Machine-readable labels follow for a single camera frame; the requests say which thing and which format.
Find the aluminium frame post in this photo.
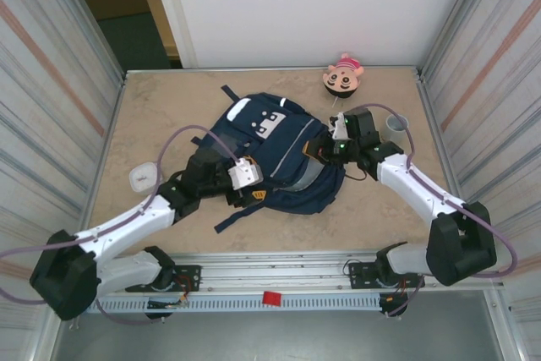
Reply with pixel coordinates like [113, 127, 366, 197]
[53, 0, 128, 84]
[416, 0, 488, 79]

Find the navy blue backpack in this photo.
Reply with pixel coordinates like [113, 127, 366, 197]
[189, 84, 346, 233]

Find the small coloured wire bundle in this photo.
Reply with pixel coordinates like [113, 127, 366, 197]
[145, 274, 199, 311]
[378, 278, 426, 320]

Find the white door frame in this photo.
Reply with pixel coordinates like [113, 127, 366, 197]
[145, 0, 199, 69]

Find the grey cup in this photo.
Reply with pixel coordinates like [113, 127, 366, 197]
[384, 114, 410, 142]

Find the white slotted cable duct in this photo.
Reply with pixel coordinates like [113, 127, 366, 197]
[95, 295, 384, 314]

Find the aluminium rail frame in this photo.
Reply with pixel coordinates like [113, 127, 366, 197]
[44, 250, 506, 294]

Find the plush doll head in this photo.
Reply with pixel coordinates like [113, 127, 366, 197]
[322, 52, 365, 108]

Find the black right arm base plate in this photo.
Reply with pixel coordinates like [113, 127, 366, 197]
[347, 261, 425, 291]

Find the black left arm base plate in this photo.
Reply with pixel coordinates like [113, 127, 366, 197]
[124, 265, 202, 293]

